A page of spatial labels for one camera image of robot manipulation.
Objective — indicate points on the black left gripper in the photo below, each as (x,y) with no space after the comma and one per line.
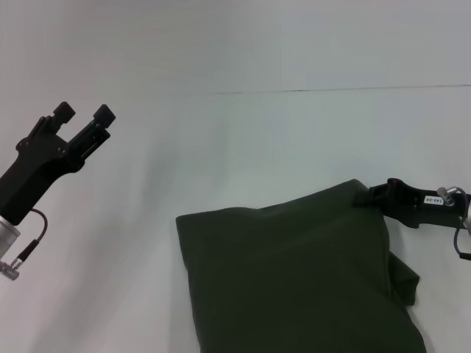
(33,180)

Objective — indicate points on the dark green FREE t-shirt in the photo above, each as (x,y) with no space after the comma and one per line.
(287,287)

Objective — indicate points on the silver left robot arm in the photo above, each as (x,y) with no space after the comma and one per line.
(7,235)

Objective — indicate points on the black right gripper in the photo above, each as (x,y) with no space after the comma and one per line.
(419,206)

